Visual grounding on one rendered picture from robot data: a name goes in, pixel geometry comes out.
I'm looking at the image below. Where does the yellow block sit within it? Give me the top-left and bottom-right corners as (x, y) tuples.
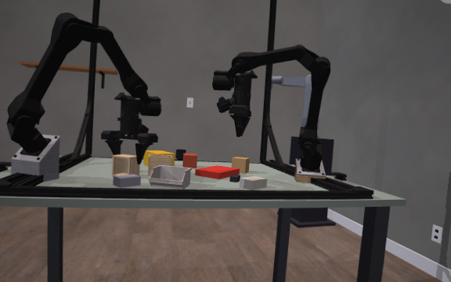
(143, 150), (175, 166)

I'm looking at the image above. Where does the red flat rectangular block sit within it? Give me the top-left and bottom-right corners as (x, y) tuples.
(195, 165), (240, 179)

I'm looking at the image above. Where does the tan cardboard cube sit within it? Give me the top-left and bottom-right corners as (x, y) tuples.
(232, 157), (250, 174)

